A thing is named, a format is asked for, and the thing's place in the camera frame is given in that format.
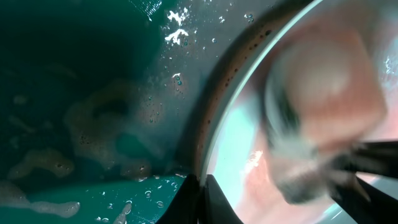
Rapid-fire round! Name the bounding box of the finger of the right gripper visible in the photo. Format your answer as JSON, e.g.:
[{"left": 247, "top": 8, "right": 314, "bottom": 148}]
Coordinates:
[
  {"left": 331, "top": 177, "right": 397, "bottom": 224},
  {"left": 330, "top": 141, "right": 397, "bottom": 179}
]

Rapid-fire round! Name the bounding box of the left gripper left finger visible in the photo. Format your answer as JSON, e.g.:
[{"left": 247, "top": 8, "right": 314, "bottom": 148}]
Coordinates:
[{"left": 156, "top": 174, "right": 200, "bottom": 224}]

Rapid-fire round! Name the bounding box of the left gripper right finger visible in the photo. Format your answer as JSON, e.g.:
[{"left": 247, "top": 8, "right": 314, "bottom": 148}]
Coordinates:
[{"left": 203, "top": 174, "right": 243, "bottom": 224}]

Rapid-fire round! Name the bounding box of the light blue plate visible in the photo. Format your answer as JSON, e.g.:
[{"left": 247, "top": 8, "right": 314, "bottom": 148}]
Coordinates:
[{"left": 205, "top": 1, "right": 397, "bottom": 223}]

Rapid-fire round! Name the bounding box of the pink sponge with dark scourer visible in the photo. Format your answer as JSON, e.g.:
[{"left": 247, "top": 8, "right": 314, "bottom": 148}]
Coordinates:
[{"left": 264, "top": 21, "right": 387, "bottom": 204}]

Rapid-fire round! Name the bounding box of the teal plastic tray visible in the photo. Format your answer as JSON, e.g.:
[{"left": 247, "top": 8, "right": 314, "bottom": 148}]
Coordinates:
[{"left": 1, "top": 1, "right": 306, "bottom": 223}]

